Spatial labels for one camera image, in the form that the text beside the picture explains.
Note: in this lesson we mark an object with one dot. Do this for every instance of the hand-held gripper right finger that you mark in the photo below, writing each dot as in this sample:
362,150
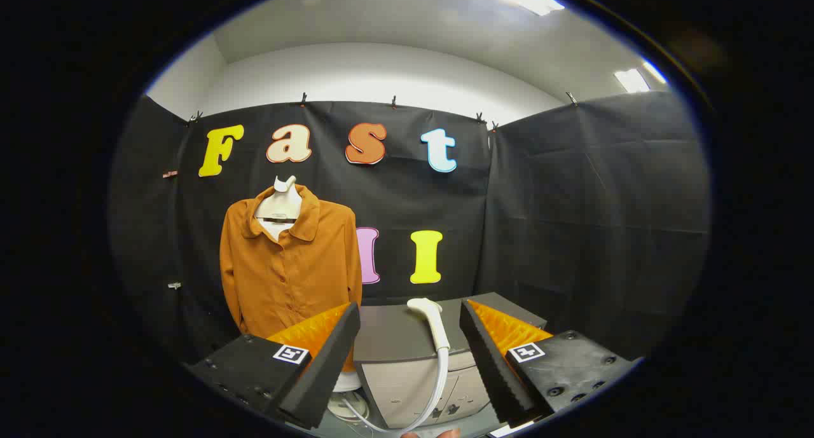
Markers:
493,368

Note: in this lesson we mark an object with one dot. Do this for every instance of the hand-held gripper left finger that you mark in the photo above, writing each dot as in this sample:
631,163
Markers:
318,377

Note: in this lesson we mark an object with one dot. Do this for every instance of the white garment steamer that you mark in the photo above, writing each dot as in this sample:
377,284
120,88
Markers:
435,323

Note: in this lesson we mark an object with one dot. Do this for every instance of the orange button-up shirt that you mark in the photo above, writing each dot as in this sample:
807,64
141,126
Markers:
286,285

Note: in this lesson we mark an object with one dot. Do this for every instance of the grey cabinet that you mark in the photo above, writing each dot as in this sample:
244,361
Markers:
394,336

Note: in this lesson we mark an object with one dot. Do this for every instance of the white mannequin torso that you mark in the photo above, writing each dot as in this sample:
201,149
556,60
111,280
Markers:
280,203

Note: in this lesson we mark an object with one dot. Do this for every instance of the black backdrop cloth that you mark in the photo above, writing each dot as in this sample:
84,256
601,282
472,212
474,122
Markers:
572,203

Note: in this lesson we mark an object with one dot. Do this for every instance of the small ceiling light panel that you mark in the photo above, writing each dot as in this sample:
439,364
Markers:
633,79

